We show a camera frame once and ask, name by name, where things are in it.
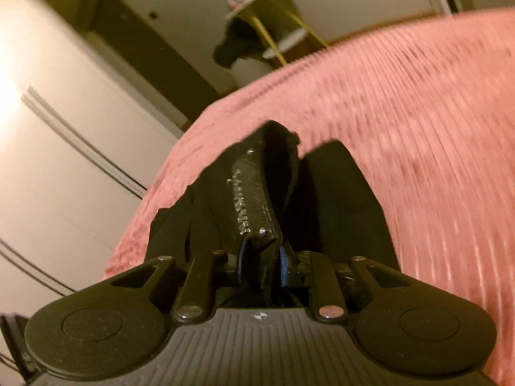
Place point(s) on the dark clothes pile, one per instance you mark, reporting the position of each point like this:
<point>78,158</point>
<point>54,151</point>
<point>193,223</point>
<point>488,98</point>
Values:
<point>240,41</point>

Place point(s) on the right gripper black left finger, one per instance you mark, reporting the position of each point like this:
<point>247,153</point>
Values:
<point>213,278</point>

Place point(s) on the pink ribbed bed blanket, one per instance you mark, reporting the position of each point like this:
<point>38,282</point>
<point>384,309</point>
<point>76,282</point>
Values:
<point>426,109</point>

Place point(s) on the white wardrobe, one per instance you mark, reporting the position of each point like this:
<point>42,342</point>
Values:
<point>79,149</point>

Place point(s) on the black pants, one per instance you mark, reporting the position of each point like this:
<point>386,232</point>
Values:
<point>260,195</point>

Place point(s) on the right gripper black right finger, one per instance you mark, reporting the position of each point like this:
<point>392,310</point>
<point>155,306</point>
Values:
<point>314,271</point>

